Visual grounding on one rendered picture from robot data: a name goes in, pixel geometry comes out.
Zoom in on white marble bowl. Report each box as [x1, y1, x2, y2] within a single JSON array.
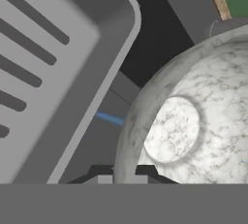
[[113, 24, 248, 185]]

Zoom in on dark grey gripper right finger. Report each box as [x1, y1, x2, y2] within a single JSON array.
[[135, 164, 180, 185]]

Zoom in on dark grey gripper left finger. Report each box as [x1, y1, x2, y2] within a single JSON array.
[[67, 164, 114, 185]]

